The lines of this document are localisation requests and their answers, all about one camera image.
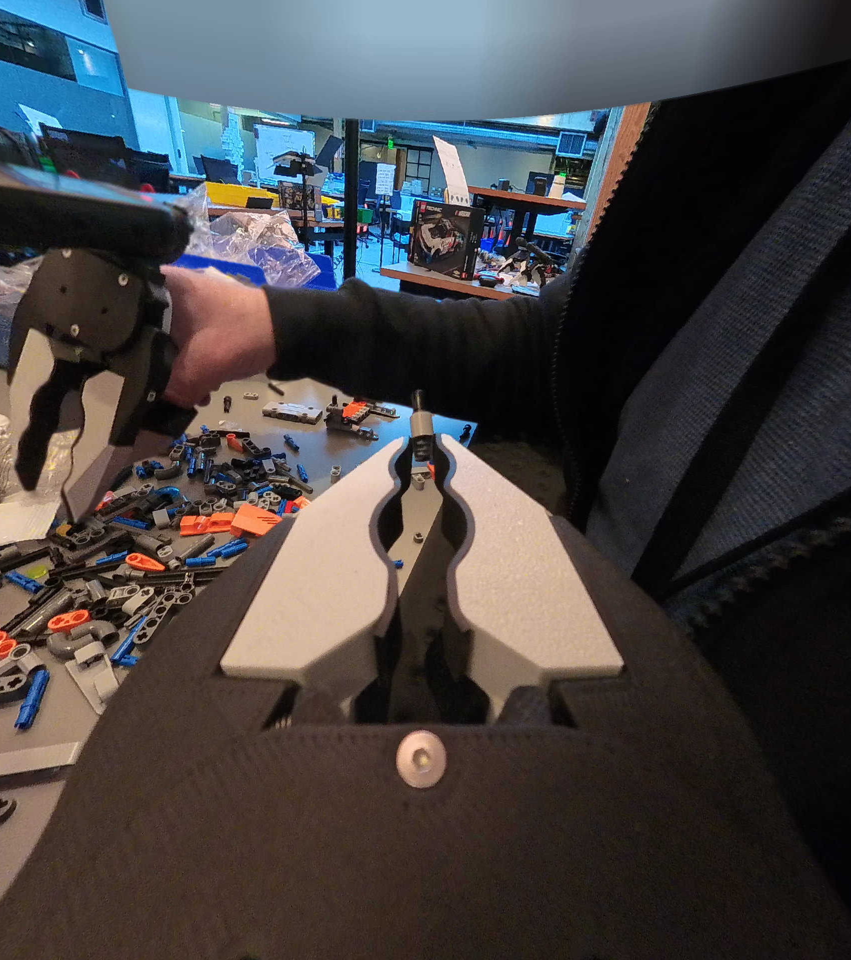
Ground person's right forearm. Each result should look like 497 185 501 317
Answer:
264 277 573 444

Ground grey brick arm with pins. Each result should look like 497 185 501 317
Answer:
406 388 438 492

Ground pile of loose brick parts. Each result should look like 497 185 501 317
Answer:
0 423 314 732

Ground wooden pillar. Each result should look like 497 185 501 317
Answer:
586 103 653 245

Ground white standing sign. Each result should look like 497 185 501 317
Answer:
433 135 472 205

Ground white board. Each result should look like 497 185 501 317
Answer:
254 123 316 181

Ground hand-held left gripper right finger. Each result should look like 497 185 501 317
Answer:
433 435 625 723

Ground person's right hand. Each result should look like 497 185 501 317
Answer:
163 266 277 406

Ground clear plastic bags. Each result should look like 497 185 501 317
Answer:
185 183 322 290

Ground yellow bin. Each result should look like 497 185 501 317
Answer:
204 181 277 210

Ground raised wooden desk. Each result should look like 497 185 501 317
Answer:
466 186 588 241

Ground orange grey toy brick assembly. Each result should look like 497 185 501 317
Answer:
324 401 400 440

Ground grey desk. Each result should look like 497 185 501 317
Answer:
0 352 479 946

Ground black toy car box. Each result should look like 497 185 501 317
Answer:
406 198 487 282

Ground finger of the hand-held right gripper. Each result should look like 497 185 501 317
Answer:
9 327 85 492
61 375 127 522

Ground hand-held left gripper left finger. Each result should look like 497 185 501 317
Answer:
219 437 413 723

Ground small black tripod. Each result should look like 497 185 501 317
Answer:
504 238 558 290

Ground cluttered wooden desk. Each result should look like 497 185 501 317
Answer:
380 262 524 301

